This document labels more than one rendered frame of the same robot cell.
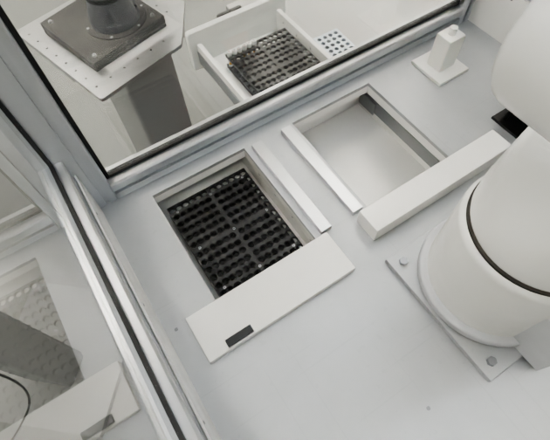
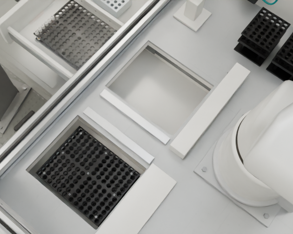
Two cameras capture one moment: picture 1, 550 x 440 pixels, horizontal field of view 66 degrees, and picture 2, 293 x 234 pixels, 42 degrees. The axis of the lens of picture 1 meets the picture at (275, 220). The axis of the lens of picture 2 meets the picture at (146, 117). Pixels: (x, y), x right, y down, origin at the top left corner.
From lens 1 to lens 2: 0.34 m
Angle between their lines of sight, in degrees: 14
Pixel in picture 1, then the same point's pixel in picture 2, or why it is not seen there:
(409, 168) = (189, 89)
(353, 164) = (150, 96)
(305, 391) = not seen: outside the picture
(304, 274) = (147, 196)
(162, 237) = (44, 198)
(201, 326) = not seen: outside the picture
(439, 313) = (232, 197)
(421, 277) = (217, 177)
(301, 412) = not seen: outside the picture
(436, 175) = (210, 106)
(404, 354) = (218, 226)
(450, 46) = (198, 7)
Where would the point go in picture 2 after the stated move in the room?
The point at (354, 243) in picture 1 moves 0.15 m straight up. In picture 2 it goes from (171, 164) to (177, 147)
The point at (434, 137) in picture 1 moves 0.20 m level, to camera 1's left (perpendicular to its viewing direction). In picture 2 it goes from (202, 73) to (137, 94)
